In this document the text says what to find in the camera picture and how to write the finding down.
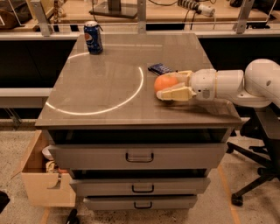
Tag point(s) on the white power strip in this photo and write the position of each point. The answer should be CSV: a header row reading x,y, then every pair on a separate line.
x,y
200,8

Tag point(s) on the blue pepsi can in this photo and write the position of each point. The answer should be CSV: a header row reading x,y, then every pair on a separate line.
x,y
93,37

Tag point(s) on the grey drawer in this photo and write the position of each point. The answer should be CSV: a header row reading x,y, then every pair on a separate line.
x,y
138,156
140,202
141,186

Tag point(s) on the open cardboard box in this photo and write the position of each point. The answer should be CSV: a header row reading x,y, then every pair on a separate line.
x,y
43,189

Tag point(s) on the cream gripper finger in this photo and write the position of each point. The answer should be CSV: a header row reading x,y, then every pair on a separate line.
x,y
179,92
182,76

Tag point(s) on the black monitor stand base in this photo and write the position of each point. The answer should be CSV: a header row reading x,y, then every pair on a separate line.
x,y
115,8

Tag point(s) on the middle grey drawer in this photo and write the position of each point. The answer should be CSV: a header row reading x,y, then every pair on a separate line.
x,y
141,186

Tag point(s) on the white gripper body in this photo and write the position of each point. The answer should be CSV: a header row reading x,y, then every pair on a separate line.
x,y
204,82

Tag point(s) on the orange fruit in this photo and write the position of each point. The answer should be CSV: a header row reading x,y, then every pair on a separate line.
x,y
164,81

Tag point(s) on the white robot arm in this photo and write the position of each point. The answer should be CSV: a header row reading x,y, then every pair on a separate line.
x,y
256,87

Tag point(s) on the white bowl in box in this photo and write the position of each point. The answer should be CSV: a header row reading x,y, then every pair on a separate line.
x,y
47,154

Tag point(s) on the grey drawer cabinet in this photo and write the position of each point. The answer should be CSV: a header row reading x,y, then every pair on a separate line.
x,y
109,99

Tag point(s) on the top grey drawer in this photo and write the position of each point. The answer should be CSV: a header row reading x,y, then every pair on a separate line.
x,y
138,156

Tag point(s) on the bottom grey drawer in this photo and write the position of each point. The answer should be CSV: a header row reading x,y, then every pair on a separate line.
x,y
140,202

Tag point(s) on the black office chair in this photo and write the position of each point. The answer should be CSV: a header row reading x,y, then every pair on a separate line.
x,y
263,124

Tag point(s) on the dark blue snack bar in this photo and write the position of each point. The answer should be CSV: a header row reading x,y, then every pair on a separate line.
x,y
160,69

